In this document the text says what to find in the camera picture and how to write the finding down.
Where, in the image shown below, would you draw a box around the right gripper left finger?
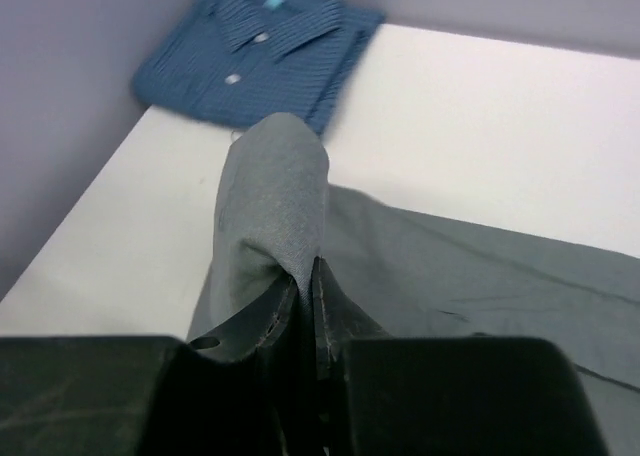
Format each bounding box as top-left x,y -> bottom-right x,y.
190,275 -> 300,455

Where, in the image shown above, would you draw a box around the grey long sleeve shirt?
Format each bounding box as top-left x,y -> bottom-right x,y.
189,113 -> 639,455

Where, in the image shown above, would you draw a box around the folded blue checked shirt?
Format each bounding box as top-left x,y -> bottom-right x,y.
132,0 -> 384,134

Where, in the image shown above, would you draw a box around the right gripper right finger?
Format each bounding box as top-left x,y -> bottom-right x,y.
311,257 -> 388,455

